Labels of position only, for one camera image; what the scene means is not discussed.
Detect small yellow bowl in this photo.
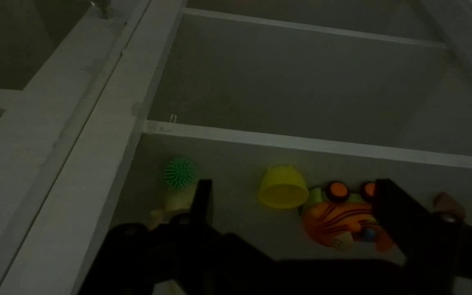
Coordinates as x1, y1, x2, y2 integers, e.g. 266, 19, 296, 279
258, 161, 310, 211

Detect small wooden toy block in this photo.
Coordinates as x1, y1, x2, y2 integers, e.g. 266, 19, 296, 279
432, 189, 468, 222

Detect orange toy truck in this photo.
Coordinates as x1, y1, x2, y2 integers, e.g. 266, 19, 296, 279
301, 178, 399, 253

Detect white paned cabinet door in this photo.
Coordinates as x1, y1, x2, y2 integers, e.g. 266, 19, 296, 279
0, 0, 155, 295

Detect green spiky ball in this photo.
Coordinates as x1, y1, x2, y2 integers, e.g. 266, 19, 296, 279
161, 155, 199, 191

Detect white wooden cabinet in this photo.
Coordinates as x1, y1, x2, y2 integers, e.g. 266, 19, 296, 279
0, 0, 472, 295

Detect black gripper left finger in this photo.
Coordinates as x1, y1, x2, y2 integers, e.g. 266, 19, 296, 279
79, 176, 278, 295

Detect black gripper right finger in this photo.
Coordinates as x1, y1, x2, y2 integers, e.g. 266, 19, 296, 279
374, 176, 472, 295

